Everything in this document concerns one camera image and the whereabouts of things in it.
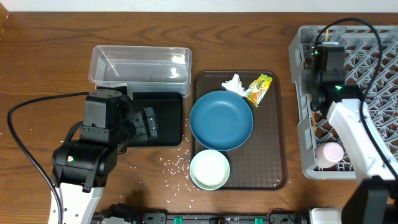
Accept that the dark blue plate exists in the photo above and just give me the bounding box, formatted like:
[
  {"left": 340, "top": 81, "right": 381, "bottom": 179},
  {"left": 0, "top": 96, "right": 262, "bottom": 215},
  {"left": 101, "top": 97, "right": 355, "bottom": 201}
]
[{"left": 190, "top": 90, "right": 254, "bottom": 151}]

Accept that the green bowl with rice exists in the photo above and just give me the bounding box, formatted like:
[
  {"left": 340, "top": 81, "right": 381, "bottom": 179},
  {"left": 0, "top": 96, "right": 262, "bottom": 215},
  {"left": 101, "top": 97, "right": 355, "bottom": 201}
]
[{"left": 190, "top": 149, "right": 231, "bottom": 190}]

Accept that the white tissue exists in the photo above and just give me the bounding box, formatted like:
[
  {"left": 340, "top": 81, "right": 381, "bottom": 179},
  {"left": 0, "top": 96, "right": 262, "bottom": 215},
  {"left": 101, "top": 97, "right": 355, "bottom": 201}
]
[{"left": 221, "top": 73, "right": 249, "bottom": 97}]

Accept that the pink cup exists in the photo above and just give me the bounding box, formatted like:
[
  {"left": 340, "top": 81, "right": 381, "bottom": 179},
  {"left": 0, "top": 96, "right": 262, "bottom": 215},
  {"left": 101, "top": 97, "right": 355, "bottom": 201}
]
[{"left": 315, "top": 142, "right": 344, "bottom": 168}]

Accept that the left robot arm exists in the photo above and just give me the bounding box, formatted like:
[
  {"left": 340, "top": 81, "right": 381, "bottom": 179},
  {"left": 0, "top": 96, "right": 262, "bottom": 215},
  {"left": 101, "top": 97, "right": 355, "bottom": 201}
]
[{"left": 49, "top": 88, "right": 159, "bottom": 223}]

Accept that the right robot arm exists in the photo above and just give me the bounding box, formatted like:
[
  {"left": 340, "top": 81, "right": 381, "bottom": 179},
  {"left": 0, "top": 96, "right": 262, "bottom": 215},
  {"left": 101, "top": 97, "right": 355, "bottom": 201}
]
[{"left": 302, "top": 42, "right": 397, "bottom": 223}]

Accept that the grey dishwasher rack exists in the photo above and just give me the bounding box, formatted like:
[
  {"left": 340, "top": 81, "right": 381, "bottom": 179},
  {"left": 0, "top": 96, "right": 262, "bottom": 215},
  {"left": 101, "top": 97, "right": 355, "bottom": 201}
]
[{"left": 289, "top": 26, "right": 397, "bottom": 179}]

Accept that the black tray bin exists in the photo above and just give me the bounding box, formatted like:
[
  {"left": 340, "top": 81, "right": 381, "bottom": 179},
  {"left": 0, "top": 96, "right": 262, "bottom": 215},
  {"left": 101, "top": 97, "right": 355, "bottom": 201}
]
[{"left": 129, "top": 92, "right": 183, "bottom": 147}]

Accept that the clear plastic bin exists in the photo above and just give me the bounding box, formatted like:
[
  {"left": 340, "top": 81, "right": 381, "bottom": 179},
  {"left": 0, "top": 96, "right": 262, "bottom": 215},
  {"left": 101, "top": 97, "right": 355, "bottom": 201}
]
[{"left": 88, "top": 45, "right": 192, "bottom": 97}]

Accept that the yellow snack wrapper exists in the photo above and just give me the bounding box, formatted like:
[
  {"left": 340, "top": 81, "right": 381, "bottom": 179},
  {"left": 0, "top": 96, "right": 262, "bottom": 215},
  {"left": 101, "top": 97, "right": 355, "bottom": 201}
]
[{"left": 247, "top": 74, "right": 272, "bottom": 107}]

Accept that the brown serving tray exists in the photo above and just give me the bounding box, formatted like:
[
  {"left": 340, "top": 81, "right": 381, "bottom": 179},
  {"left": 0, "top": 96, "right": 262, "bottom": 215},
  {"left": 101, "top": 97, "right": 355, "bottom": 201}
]
[{"left": 189, "top": 70, "right": 287, "bottom": 191}]

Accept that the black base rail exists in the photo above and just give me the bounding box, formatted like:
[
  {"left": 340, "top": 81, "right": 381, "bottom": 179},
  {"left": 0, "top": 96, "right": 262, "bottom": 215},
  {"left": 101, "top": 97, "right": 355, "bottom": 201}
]
[{"left": 90, "top": 203, "right": 310, "bottom": 224}]

